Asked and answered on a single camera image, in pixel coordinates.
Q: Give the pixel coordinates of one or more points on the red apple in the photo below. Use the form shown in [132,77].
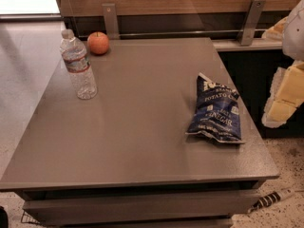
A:
[98,43]

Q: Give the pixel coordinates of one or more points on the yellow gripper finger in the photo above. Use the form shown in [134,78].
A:
[286,95]
[276,31]

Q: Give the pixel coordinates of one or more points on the right metal wall bracket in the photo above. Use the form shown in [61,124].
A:
[246,35]

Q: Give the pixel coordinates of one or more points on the blue potato chip bag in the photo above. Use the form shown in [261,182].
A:
[216,114]

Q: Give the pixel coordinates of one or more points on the horizontal metal rail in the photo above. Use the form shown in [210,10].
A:
[213,34]

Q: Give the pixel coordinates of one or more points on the striped object on floor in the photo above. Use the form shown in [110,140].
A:
[272,198]

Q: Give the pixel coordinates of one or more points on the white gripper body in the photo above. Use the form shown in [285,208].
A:
[294,32]

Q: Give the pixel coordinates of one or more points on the clear plastic water bottle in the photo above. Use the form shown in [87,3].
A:
[74,54]

